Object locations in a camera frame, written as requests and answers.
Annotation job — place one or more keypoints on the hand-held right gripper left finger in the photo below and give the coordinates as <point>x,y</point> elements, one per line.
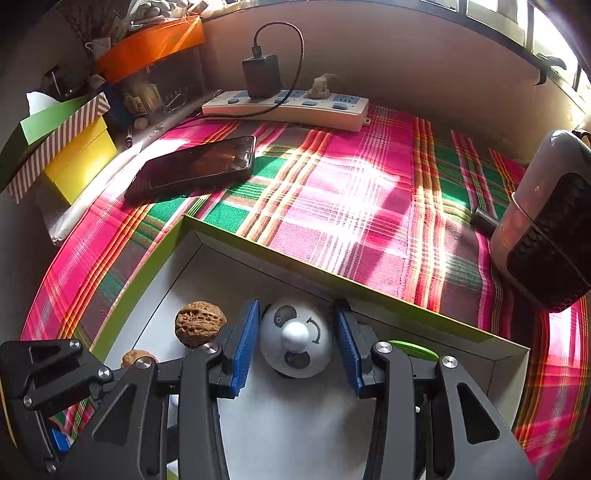
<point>244,350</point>

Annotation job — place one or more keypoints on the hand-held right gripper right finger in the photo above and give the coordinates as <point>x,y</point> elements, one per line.
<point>347,350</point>

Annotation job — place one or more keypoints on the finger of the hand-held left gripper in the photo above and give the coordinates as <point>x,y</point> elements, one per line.
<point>92,369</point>
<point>59,438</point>

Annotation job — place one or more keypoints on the small brown walnut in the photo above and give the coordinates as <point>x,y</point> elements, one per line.
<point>136,357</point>

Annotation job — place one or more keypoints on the large brown walnut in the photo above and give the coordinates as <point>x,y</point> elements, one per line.
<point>201,323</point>

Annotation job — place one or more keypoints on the white panda-face holder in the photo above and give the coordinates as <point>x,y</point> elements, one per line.
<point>295,337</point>

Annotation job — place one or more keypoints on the green and white suction holder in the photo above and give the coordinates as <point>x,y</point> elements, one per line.
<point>413,350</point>

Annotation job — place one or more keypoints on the green and white cardboard box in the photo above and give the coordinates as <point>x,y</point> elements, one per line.
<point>295,429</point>

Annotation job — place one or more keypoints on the pink green plaid tablecloth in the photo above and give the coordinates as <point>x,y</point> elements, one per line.
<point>346,184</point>

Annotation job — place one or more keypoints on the black smartphone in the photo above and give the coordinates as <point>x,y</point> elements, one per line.
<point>194,168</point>

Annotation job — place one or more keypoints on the small black adapter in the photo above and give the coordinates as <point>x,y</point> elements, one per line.
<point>485,220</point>

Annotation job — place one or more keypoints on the yellow cardboard box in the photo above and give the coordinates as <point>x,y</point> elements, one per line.
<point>81,161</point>

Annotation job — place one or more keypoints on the striped cardboard box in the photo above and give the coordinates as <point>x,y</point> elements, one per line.
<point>60,145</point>

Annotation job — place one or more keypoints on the small grey space heater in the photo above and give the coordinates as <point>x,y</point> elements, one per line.
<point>549,230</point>

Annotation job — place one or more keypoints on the white power strip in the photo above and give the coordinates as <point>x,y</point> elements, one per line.
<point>300,110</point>

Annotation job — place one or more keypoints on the small beige plug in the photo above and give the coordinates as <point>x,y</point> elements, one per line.
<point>321,87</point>

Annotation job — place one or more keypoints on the black charger block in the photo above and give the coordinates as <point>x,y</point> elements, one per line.
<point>262,76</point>

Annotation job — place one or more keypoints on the clear plastic container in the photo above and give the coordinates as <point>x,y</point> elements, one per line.
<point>157,87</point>

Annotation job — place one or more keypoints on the orange box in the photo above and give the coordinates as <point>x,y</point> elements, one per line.
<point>147,50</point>

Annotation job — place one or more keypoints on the black window latch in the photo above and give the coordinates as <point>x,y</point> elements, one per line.
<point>547,67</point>

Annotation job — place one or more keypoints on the pile of assorted clutter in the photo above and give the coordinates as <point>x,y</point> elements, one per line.
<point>138,16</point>

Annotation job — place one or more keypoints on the barred window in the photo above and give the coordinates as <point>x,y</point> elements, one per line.
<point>545,27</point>

